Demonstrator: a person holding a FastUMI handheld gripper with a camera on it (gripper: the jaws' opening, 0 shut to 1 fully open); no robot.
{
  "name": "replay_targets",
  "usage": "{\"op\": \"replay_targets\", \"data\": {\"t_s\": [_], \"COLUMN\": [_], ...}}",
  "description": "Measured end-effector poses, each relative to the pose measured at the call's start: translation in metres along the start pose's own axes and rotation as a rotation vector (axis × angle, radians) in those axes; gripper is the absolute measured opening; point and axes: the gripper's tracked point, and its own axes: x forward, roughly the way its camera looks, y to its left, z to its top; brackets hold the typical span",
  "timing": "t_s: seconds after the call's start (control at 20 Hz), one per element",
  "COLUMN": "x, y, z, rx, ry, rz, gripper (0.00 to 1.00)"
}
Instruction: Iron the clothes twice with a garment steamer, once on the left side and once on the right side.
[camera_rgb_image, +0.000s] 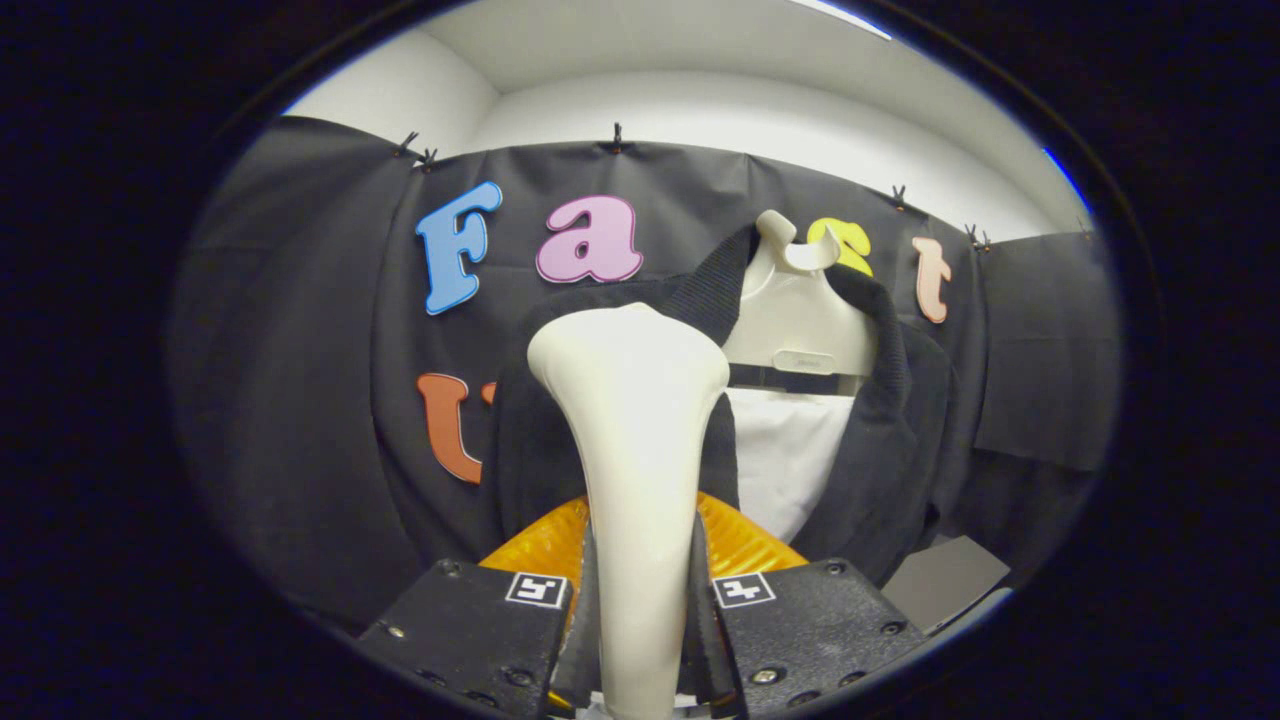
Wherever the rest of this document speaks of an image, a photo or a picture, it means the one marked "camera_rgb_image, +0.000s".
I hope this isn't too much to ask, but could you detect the white clothes hanger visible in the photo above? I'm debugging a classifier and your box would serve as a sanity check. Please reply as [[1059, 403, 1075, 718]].
[[722, 210, 881, 396]]

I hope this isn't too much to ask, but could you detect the grey cabinet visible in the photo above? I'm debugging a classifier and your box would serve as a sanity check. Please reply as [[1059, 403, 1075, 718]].
[[880, 535, 1011, 633]]

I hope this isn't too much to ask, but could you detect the black backdrop cloth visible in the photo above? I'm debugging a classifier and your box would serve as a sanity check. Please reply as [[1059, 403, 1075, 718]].
[[165, 115, 1123, 631]]

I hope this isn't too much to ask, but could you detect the white garment steamer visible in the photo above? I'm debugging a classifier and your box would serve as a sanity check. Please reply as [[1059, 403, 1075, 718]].
[[527, 303, 731, 720]]

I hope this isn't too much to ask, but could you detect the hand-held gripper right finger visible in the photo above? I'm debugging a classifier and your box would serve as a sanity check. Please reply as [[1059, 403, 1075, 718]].
[[685, 490, 931, 719]]

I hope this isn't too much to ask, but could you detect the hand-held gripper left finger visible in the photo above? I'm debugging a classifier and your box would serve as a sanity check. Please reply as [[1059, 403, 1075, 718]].
[[358, 497, 601, 719]]

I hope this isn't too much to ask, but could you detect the black jacket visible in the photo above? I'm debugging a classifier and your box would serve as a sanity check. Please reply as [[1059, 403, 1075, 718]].
[[480, 225, 961, 589]]

